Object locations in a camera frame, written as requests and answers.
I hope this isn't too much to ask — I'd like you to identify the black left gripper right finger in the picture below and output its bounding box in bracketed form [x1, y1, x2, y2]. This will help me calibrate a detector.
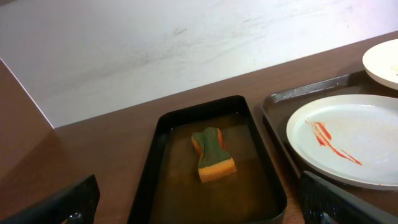
[299, 171, 397, 224]

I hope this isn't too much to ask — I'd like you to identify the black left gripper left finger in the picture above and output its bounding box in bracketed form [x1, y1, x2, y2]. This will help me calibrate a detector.
[1, 175, 100, 224]

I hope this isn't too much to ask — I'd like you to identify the white plate ketchup streak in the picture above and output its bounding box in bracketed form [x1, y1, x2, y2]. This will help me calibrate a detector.
[286, 94, 397, 190]

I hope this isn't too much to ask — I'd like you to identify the orange green scrub sponge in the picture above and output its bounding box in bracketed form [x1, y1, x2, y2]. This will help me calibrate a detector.
[191, 127, 236, 182]

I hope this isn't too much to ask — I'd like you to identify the white plate corner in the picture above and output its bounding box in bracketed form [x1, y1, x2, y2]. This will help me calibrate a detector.
[362, 39, 397, 90]

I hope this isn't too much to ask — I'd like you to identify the black water basin tray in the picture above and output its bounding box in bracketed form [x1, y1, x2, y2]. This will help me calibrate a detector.
[128, 95, 287, 223]

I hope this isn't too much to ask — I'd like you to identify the brown serving tray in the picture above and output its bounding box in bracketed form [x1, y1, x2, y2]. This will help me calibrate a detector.
[261, 71, 397, 216]

